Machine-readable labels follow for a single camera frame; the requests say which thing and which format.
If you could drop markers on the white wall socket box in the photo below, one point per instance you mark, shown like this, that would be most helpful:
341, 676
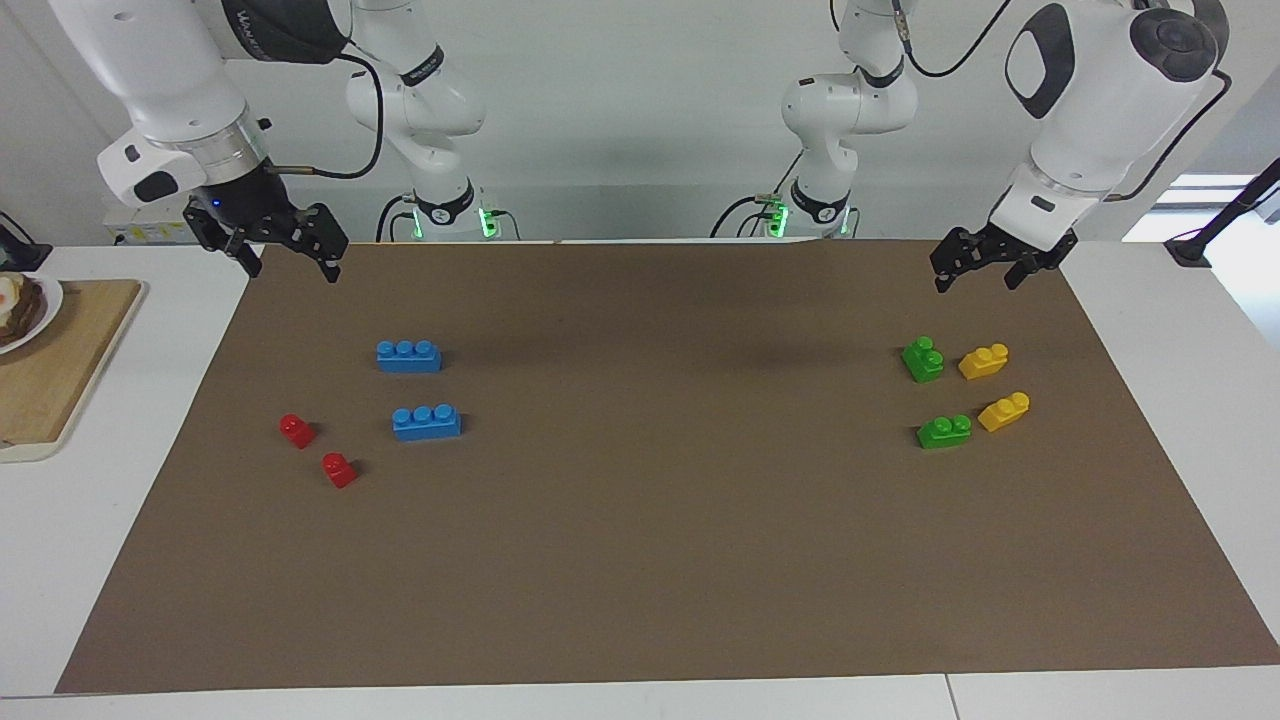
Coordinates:
130, 230

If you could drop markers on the black desk device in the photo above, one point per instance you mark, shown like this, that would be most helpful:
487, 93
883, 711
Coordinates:
18, 250

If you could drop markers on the black clamp stand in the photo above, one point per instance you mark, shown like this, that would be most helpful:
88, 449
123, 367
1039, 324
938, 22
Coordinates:
1215, 225

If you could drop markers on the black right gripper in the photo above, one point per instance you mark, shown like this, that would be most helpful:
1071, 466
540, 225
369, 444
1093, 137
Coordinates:
250, 210

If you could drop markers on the blue three-stud block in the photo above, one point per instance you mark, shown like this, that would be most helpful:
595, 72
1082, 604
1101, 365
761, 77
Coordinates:
428, 423
408, 358

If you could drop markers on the sandwich food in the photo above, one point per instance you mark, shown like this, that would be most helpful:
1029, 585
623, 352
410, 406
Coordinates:
18, 308

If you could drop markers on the green two-stud block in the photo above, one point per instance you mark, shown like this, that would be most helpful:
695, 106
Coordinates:
944, 433
923, 362

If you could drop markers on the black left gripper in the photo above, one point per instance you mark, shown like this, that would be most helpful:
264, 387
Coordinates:
1000, 245

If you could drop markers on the brown table mat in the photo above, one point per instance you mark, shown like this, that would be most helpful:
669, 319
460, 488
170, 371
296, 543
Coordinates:
640, 560

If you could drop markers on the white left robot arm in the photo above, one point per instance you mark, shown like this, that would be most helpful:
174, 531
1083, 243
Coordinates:
1090, 110

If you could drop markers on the red one-stud block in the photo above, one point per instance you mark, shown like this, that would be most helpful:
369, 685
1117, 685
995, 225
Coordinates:
339, 471
297, 431

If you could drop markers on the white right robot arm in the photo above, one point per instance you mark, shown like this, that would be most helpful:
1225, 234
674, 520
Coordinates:
160, 70

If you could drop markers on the white plate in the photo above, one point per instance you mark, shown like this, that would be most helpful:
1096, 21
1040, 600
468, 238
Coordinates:
50, 305

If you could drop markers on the wooden cutting board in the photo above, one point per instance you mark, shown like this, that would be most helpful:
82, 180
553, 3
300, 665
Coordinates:
60, 390

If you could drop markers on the yellow two-stud block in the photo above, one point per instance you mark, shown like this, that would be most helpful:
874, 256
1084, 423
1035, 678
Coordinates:
1003, 412
983, 362

